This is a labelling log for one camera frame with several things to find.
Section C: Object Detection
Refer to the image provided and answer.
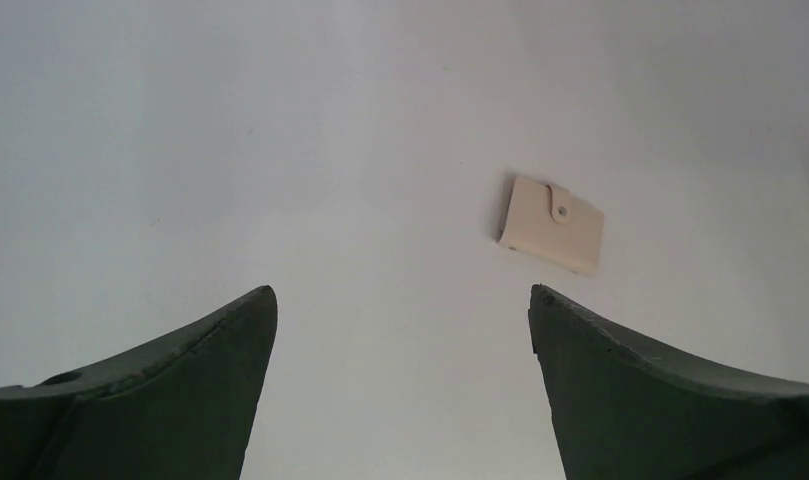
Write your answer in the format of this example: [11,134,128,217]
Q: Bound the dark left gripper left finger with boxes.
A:
[0,286,278,479]

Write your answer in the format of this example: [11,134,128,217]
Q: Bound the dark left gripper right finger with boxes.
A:
[528,285,809,479]

